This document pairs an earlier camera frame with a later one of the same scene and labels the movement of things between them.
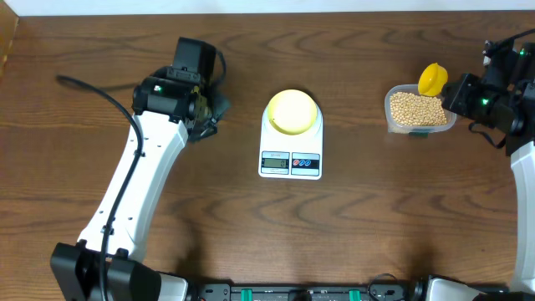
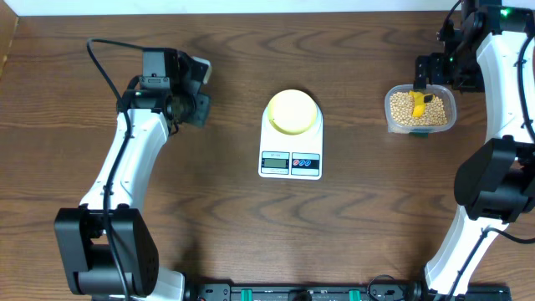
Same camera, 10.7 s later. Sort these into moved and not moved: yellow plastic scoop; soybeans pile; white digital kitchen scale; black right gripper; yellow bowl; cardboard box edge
Moved: yellow plastic scoop; black right gripper
Not moved: white digital kitchen scale; cardboard box edge; soybeans pile; yellow bowl
